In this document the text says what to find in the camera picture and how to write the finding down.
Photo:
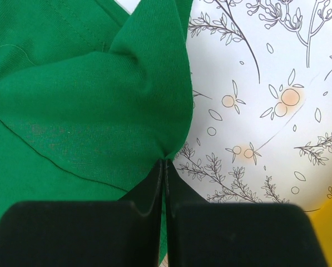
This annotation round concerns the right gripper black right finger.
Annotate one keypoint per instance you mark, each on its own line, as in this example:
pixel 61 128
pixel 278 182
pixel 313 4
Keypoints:
pixel 203 234

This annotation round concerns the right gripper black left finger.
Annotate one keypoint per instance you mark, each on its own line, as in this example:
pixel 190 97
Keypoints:
pixel 125 232

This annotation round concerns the green t shirt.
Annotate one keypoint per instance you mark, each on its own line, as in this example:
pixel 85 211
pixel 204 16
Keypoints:
pixel 91 96

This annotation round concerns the floral patterned table mat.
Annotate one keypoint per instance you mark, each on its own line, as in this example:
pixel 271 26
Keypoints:
pixel 262 88

